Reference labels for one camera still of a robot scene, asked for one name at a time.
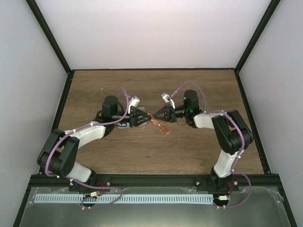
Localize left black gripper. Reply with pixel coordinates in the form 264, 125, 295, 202
112, 107, 152, 127

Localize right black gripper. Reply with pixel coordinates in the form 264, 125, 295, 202
153, 105, 189, 123

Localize pink transparent sunglasses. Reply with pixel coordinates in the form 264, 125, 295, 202
148, 113, 171, 137

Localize grey glasses case green inside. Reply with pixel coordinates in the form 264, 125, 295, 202
117, 107, 147, 129

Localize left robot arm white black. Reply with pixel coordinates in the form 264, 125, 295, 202
37, 96, 151, 191

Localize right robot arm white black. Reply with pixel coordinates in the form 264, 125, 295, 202
153, 90, 254, 191

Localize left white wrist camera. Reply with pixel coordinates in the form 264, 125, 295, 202
127, 96, 140, 114

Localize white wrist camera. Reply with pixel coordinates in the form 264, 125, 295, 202
127, 96, 140, 114
161, 93, 176, 109

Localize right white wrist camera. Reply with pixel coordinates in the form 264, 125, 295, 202
161, 93, 176, 109

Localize black looped cable left gripper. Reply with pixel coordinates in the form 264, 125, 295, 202
117, 101, 127, 116

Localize black aluminium frame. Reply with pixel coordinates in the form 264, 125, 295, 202
13, 0, 298, 227

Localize light blue slotted cable duct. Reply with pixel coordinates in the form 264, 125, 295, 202
34, 194, 214, 205

